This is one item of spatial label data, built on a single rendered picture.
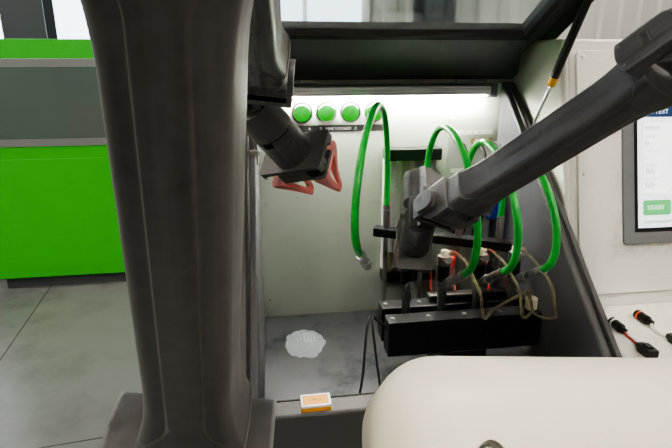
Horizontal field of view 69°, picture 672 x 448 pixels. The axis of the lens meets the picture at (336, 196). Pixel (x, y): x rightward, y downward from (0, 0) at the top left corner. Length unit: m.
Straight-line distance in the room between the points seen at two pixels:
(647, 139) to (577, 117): 0.64
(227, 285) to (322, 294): 1.15
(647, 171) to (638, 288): 0.26
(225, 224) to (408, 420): 0.10
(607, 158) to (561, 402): 1.04
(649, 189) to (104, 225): 3.14
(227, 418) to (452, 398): 0.14
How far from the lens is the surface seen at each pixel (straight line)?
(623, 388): 0.23
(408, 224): 0.83
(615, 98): 0.63
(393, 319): 1.07
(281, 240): 1.30
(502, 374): 0.22
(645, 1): 6.79
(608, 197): 1.24
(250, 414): 0.34
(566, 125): 0.66
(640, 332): 1.19
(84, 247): 3.73
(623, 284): 1.28
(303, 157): 0.67
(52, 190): 3.66
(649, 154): 1.29
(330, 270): 1.34
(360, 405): 0.89
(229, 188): 0.19
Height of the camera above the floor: 1.51
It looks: 16 degrees down
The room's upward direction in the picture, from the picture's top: straight up
